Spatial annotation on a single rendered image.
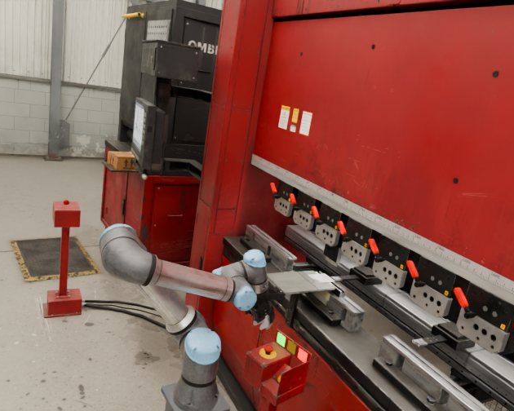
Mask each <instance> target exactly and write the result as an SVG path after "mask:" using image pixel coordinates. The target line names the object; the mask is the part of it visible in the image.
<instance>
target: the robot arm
mask: <svg viewBox="0 0 514 411"><path fill-rule="evenodd" d="M99 247H100V252H101V259H102V264H103V266H104V268H105V270H106V271H107V272H108V273H109V274H111V275H112V276H114V277H116V278H118V279H120V280H123V281H127V282H130V283H132V284H134V285H135V287H136V288H137V289H138V290H139V291H140V293H141V294H142V295H143V296H145V298H146V299H147V300H148V301H149V302H150V304H151V305H152V306H153V307H154V308H155V310H156V311H157V312H158V313H159V314H160V316H161V317H162V318H163V319H164V320H165V322H166V330H167V331H168V332H169V333H170V334H171V336H172V337H173V338H174V339H175V341H176V342H177V343H178V345H179V349H180V352H181V355H182V357H183V365H182V372H181V376H180V378H179V381H178V382H177V384H176V385H175V389H174V393H173V400H174V402H175V404H176V406H177V407H179V408H180V409H182V410H183V411H210V410H212V409H213V408H214V407H215V406H216V404H217V402H218V398H219V391H218V387H217V383H216V374H217V369H218V364H219V356H220V352H221V341H220V338H219V335H218V334H217V333H216V332H215V331H211V329H208V327H207V325H206V321H205V319H204V317H203V316H202V314H201V313H200V312H198V311H196V310H195V309H194V308H193V307H192V306H189V305H187V306H186V305H185V304H184V302H183V301H182V300H181V298H180V297H179V296H178V294H177V293H176V292H175V291H174V289H176V290H179V291H183V292H186V293H190V294H196V295H200V296H204V297H208V298H213V299H218V300H221V301H225V302H228V303H234V305H235V307H237V308H238V309H239V310H241V311H245V313H246V314H248V313H249V314H251V316H252V317H253V320H254V322H253V325H259V324H261V323H262V325H261V326H260V327H259V329H260V330H261V329H269V328H270V327H271V325H272V323H273V321H274V318H275V313H274V309H273V304H272V303H271V301H270V300H269V299H284V297H285V295H286V294H285V293H284V292H283V291H282V290H280V289H269V288H268V276H267V269H266V261H265V257H264V253H263V252H262V251H260V250H249V251H247V252H246V253H245V254H244V258H243V260H241V261H239V262H236V263H232V264H229V265H227V266H224V267H220V268H218V269H215V270H214V271H213V272H212V273H209V272H204V271H201V270H197V269H195V268H191V267H185V266H183V265H179V264H176V263H171V262H167V261H164V260H160V259H158V257H157V256H156V255H155V254H150V253H149V251H148V250H147V249H146V247H145V246H144V245H143V243H142V242H141V241H140V239H139V238H138V236H137V233H136V231H135V230H134V229H133V228H132V227H130V226H128V225H126V224H121V223H119V224H114V225H112V226H110V227H108V228H106V229H105V230H104V231H103V233H102V234H101V236H100V243H99ZM247 310H248V311H247Z"/></svg>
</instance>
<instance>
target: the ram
mask: <svg viewBox="0 0 514 411"><path fill-rule="evenodd" d="M282 105H283V106H287V107H290V113H289V117H288V122H287V128H286V129H283V128H281V127H278V126H279V121H280V116H281V107H282ZM294 108H297V109H299V115H298V119H297V123H295V122H292V117H293V112H294ZM303 111H307V112H310V113H312V120H311V125H310V130H309V134H308V136H306V135H301V134H299V129H300V124H301V120H302V116H303ZM291 124H292V125H295V126H296V128H295V132H293V131H290V126H291ZM253 154H254V155H256V156H258V157H261V158H263V159H264V160H266V161H269V162H271V163H272V164H274V165H276V166H279V167H281V168H282V169H284V170H287V171H289V172H290V173H292V174H294V175H298V176H299V177H301V178H303V179H306V180H307V181H309V182H311V183H314V184H316V185H317V186H319V187H321V188H324V189H325V190H327V191H329V192H332V193H334V194H335V195H337V196H340V197H342V198H344V199H346V200H348V201H350V202H352V203H354V204H356V205H358V206H360V207H362V208H364V209H366V210H368V211H370V212H372V213H374V214H376V215H379V216H381V217H383V218H385V219H387V220H389V221H391V222H393V223H395V224H397V225H399V226H401V227H403V228H405V229H407V230H409V231H411V232H413V233H415V234H417V235H419V236H422V237H424V238H426V239H428V240H430V241H432V242H434V243H436V244H438V245H440V246H442V247H444V248H446V249H448V250H450V251H452V252H454V253H456V254H458V255H461V256H463V257H464V258H466V259H469V260H471V261H473V262H474V263H477V264H479V265H481V266H482V267H485V268H487V269H489V270H491V271H492V272H495V273H497V274H499V275H500V276H504V277H506V278H507V279H509V280H511V281H514V5H506V6H495V7H473V8H463V9H451V10H439V11H418V12H406V13H396V14H384V15H363V16H351V17H339V18H329V19H317V20H296V21H284V22H273V30H272V36H271V42H270V47H269V53H268V62H267V68H266V73H265V78H264V88H263V93H262V99H261V104H260V109H259V119H258V124H257V130H256V135H255V145H254V150H253ZM251 164H252V165H254V166H256V167H258V168H260V169H261V170H264V171H266V172H267V173H269V174H271V175H273V176H275V177H277V178H279V179H280V180H282V181H284V182H286V183H288V184H289V185H291V186H293V187H295V188H297V189H299V190H300V191H302V192H305V193H307V194H308V195H310V196H311V197H314V198H316V199H318V200H319V201H322V202H323V203H325V204H327V205H328V206H331V207H333V208H334V209H336V210H338V211H340V212H342V213H344V214H345V215H347V216H349V217H351V218H353V219H355V220H356V221H358V222H360V223H363V224H365V225H366V226H367V227H369V228H372V229H374V230H375V231H377V232H379V233H381V234H383V235H385V236H387V237H388V238H390V239H392V240H394V241H396V242H398V243H399V244H401V245H403V246H405V247H407V248H409V249H411V250H413V251H414V252H416V253H418V254H421V255H422V256H423V257H425V258H427V259H430V260H432V261H433V262H434V263H437V264H439V265H441V266H442V267H444V268H446V269H448V270H450V271H452V272H454V273H455V274H457V275H459V276H461V277H463V278H465V279H466V280H468V281H471V282H472V283H474V284H476V285H478V286H480V287H481V288H483V289H486V290H487V291H489V292H491V293H492V294H495V295H497V296H499V297H500V298H502V299H504V300H506V301H508V302H509V303H511V304H513V305H514V294H513V293H511V292H509V291H507V290H505V289H503V288H502V287H500V286H498V285H496V284H494V283H492V282H490V281H488V280H486V279H484V278H482V277H480V276H478V275H476V274H474V273H473V272H470V271H468V270H467V269H465V268H463V267H460V266H459V265H457V264H455V263H452V262H451V261H449V260H447V259H445V258H443V257H441V256H440V255H438V254H435V253H433V252H432V251H430V250H427V249H425V248H423V247H422V246H420V245H418V244H416V243H414V242H413V241H410V240H408V239H406V238H404V237H403V236H400V235H398V234H396V233H395V232H392V231H391V230H389V229H387V228H385V227H383V226H381V225H379V224H377V223H375V222H373V221H371V220H369V219H367V218H365V217H363V216H362V215H360V214H358V213H356V212H354V211H352V210H350V209H348V208H346V207H344V206H342V205H340V204H338V203H336V202H335V201H332V200H331V199H329V198H327V197H324V196H322V195H321V194H319V193H317V192H314V191H313V190H311V189H309V188H307V187H305V186H303V185H302V184H300V183H297V182H295V181H294V180H292V179H289V178H287V177H285V176H284V175H281V174H279V173H278V172H276V171H275V170H272V169H270V168H268V167H267V166H264V165H262V164H260V163H258V162H257V161H254V160H251Z"/></svg>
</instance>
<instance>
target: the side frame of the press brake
mask: <svg viewBox="0 0 514 411"><path fill-rule="evenodd" d="M273 1H274V0H224V3H223V10H222V16H221V23H220V29H219V41H218V48H217V55H216V61H215V73H214V80H213V86H212V93H211V99H210V111H209V118H208V125H207V131H206V143H205V150H204V157H203V163H202V175H201V182H200V188H199V195H198V201H197V213H196V220H195V227H194V234H193V245H192V252H191V259H190V265H189V267H191V268H195V269H197V270H201V271H204V272H209V273H212V272H213V271H214V270H215V269H218V268H220V264H221V258H222V254H223V251H224V244H223V239H224V236H245V234H246V225H256V226H257V227H258V228H260V229H261V230H263V231H264V232H265V233H267V234H268V235H269V236H270V237H271V238H272V239H274V240H275V241H276V242H278V243H279V244H280V245H282V246H283V247H284V248H285V249H287V250H288V251H290V252H291V253H292V254H293V255H294V256H295V257H296V258H297V260H295V261H294V263H299V262H306V256H305V255H304V254H302V253H301V252H299V251H298V250H297V249H296V248H295V247H293V246H292V245H290V244H289V243H288V242H286V241H285V237H286V235H285V234H286V228H287V225H298V224H297V223H295V222H294V219H293V218H291V217H286V216H285V215H283V214H281V213H280V212H278V211H277V210H275V207H274V203H275V198H273V195H274V193H273V192H272V189H271V186H270V183H275V186H276V190H277V188H278V183H279V178H277V177H275V176H273V175H271V174H269V173H267V172H266V171H264V170H261V169H260V168H258V167H256V166H254V165H252V164H251V160H252V154H253V150H254V145H255V135H256V130H257V124H258V119H259V109H260V104H261V99H262V93H263V88H264V78H265V73H266V68H267V62H268V53H269V47H270V42H271V36H272V30H273V22H284V20H279V19H275V18H272V11H273ZM185 305H186V306H187V305H189V306H192V307H193V308H194V309H195V310H196V311H198V312H200V313H201V314H202V316H203V317H204V319H205V321H206V325H207V327H208V329H211V331H214V326H213V313H214V307H215V299H213V298H208V297H204V296H200V295H196V294H190V293H186V297H185Z"/></svg>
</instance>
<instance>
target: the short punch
mask: <svg viewBox="0 0 514 411"><path fill-rule="evenodd" d="M323 254H324V255H325V256H324V259H325V260H327V261H328V262H330V263H331V264H333V265H334V266H336V267H337V266H338V263H339V262H340V259H341V254H342V250H341V248H336V247H335V246H329V245H327V244H326V245H325V249H324V253H323Z"/></svg>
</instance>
